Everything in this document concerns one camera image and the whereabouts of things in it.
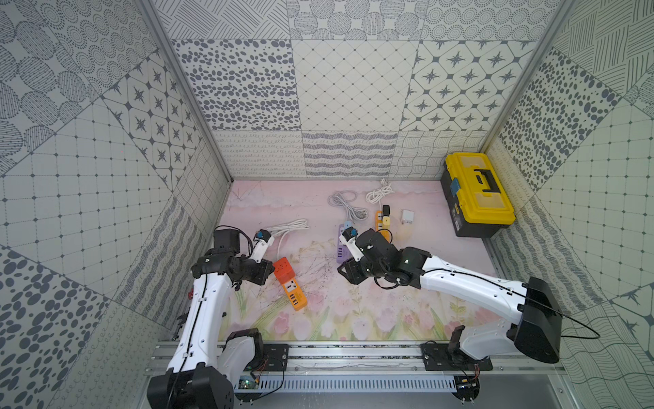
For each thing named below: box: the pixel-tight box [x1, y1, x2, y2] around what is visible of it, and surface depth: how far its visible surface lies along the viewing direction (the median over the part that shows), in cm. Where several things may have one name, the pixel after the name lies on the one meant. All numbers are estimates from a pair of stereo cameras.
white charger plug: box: [402, 209, 415, 225], surface depth 108 cm
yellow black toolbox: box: [440, 151, 517, 239], surface depth 97 cm
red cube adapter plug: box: [273, 256, 296, 285], surface depth 85 cm
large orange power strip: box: [282, 277, 308, 312], surface depth 85 cm
